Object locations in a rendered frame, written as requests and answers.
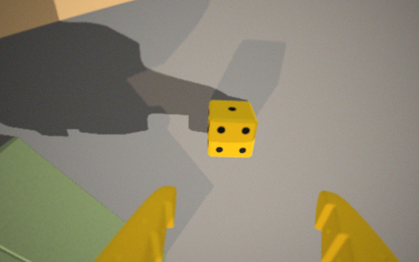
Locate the yellow die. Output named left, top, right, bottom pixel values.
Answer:
left=208, top=100, right=258, bottom=157

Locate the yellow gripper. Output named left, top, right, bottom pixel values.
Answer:
left=94, top=186, right=400, bottom=262

